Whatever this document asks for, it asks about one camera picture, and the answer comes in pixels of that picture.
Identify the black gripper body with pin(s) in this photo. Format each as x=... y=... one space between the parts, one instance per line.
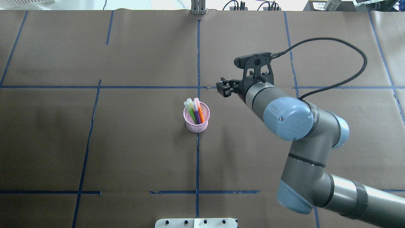
x=234 y=89

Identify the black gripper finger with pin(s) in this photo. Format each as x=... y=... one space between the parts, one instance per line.
x=227 y=87

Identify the orange highlighter pen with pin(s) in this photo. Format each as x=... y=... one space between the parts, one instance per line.
x=196 y=99

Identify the green highlighter pen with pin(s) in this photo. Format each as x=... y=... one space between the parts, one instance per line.
x=190 y=111

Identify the purple highlighter pen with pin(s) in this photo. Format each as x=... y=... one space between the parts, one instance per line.
x=196 y=113

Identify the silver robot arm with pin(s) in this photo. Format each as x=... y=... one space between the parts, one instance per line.
x=314 y=132

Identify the pink mesh pen holder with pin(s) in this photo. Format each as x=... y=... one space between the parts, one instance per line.
x=200 y=127

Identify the white pillar with base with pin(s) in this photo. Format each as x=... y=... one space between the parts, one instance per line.
x=197 y=223

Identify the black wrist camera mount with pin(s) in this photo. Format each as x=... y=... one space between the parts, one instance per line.
x=256 y=68

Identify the aluminium frame post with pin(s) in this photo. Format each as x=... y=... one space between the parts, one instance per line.
x=198 y=7

